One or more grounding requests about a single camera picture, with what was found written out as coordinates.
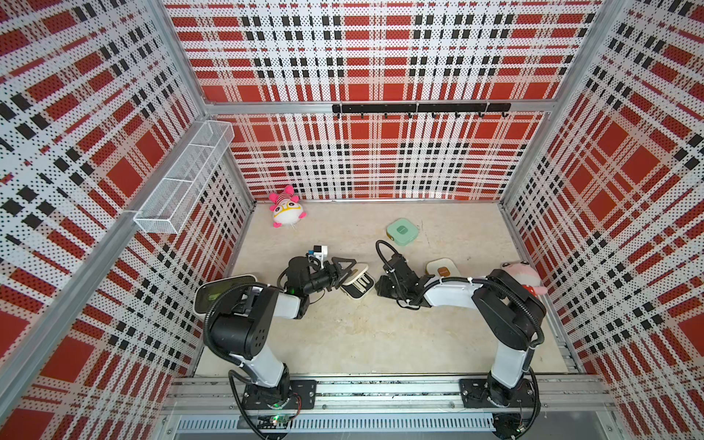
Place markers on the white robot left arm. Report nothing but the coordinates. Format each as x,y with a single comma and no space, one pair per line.
237,313

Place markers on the black wall hook rail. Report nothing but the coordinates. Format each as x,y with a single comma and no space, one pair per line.
385,109

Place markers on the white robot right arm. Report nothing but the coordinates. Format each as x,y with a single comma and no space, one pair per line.
508,299

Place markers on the white box green screen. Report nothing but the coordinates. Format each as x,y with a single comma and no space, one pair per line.
206,295

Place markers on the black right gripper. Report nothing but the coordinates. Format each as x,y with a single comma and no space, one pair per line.
380,290

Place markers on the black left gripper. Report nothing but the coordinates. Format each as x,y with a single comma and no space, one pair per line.
335,273

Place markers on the mint green manicure case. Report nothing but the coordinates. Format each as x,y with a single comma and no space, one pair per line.
402,232

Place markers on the pink white owl plush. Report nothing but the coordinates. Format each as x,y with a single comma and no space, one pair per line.
286,209

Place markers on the cream manicure case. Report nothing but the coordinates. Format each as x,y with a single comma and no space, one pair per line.
359,282
442,268

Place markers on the pink frog plush red dress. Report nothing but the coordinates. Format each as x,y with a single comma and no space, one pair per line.
527,276

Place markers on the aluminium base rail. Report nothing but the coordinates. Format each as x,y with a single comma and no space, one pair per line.
564,406

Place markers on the white wire mesh shelf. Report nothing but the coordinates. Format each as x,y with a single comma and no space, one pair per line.
171,203

